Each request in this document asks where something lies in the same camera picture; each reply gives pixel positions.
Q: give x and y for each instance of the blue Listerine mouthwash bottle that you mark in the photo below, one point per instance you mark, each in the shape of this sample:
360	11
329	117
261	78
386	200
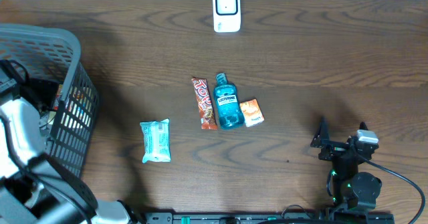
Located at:
228	108

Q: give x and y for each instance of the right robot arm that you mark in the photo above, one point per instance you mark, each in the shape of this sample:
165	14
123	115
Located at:
353	192

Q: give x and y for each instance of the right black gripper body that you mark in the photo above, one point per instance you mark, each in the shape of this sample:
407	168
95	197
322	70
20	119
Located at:
334	150

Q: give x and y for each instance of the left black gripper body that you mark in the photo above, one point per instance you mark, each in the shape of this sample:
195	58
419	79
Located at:
37	88

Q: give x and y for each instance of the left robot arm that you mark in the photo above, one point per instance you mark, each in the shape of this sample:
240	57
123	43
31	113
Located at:
42	189

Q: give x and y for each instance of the teal wet wipes pack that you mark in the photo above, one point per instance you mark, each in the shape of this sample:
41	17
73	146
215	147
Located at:
156	141

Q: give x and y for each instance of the grey plastic basket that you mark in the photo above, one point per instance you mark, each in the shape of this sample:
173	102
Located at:
54	54

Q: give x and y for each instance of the small orange box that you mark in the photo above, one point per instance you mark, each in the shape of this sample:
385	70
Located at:
251	112

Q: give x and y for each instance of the white barcode scanner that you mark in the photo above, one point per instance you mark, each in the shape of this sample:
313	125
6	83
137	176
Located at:
226	16

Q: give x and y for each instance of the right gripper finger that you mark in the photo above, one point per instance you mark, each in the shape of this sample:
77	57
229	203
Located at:
363	126
321	137

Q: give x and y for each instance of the chocolate bar wrapper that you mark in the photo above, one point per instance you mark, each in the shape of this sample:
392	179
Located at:
205	106

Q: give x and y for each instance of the cream snack bag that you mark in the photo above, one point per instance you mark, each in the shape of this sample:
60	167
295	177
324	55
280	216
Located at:
77	94

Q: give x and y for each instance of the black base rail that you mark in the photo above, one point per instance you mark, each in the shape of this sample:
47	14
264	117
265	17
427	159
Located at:
255	218

